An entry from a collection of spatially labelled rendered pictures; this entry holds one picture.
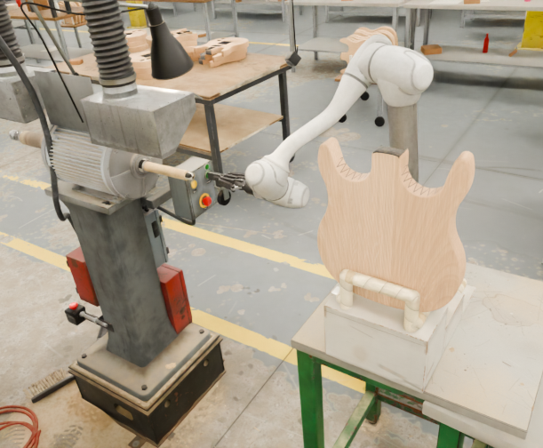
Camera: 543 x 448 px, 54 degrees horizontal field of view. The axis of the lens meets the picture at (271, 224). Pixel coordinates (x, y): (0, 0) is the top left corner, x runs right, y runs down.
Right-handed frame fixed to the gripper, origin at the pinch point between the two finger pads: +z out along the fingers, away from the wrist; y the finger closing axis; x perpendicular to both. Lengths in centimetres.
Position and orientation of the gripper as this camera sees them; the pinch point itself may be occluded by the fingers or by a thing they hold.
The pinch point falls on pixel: (215, 176)
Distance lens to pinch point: 211.9
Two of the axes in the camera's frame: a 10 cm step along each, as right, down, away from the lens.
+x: -0.8, -8.5, -5.2
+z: -8.4, -2.2, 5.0
